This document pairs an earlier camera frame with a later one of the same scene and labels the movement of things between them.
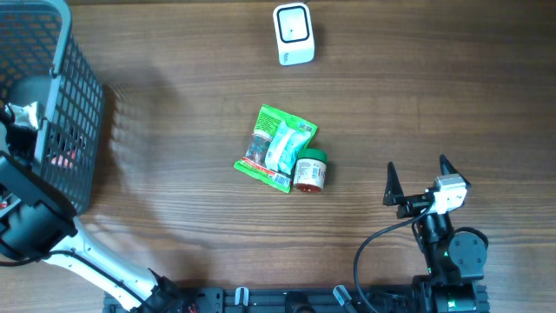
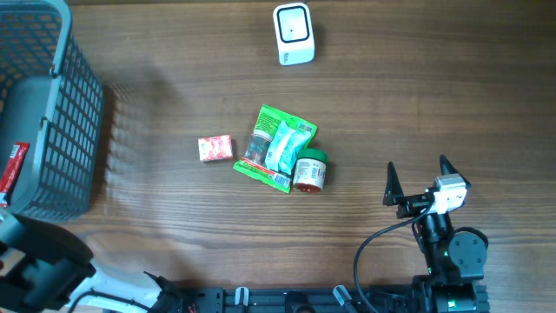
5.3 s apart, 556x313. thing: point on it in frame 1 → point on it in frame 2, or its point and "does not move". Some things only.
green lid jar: (310, 169) does not move
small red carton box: (64, 160) → (216, 148)
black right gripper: (394, 196) does not move
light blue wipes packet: (285, 146) does not move
